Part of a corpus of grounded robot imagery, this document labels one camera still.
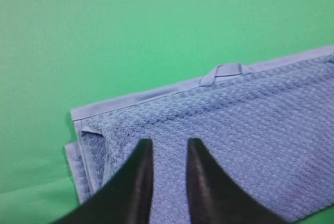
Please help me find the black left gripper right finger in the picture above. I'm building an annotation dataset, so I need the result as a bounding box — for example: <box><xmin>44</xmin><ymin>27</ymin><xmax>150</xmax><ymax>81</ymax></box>
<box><xmin>186</xmin><ymin>138</ymin><xmax>287</xmax><ymax>223</ymax></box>

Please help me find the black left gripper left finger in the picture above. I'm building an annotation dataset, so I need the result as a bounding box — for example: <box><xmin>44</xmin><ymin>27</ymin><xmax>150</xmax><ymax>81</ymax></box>
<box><xmin>54</xmin><ymin>139</ymin><xmax>154</xmax><ymax>224</ymax></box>

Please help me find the blue waffle-weave towel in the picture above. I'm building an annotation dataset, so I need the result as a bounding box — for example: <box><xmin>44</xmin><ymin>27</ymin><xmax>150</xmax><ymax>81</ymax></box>
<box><xmin>65</xmin><ymin>46</ymin><xmax>333</xmax><ymax>223</ymax></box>

